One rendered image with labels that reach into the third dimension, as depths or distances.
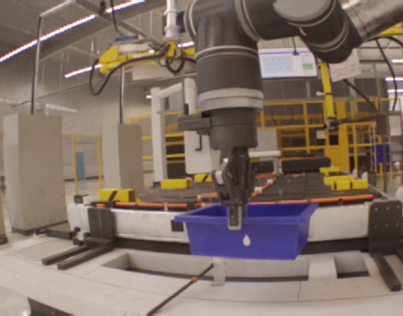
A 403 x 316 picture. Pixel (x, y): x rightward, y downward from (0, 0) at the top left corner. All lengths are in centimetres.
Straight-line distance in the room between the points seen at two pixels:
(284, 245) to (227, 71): 28
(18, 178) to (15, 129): 83
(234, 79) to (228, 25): 9
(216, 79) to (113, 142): 750
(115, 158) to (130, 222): 678
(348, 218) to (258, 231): 51
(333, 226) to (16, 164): 509
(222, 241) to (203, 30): 35
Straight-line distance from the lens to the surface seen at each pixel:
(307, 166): 257
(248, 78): 49
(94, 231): 126
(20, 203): 554
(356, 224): 100
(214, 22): 52
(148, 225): 113
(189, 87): 523
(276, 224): 52
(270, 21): 49
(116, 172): 792
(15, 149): 553
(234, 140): 48
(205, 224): 56
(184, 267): 109
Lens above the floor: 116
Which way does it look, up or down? level
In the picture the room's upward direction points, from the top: 3 degrees counter-clockwise
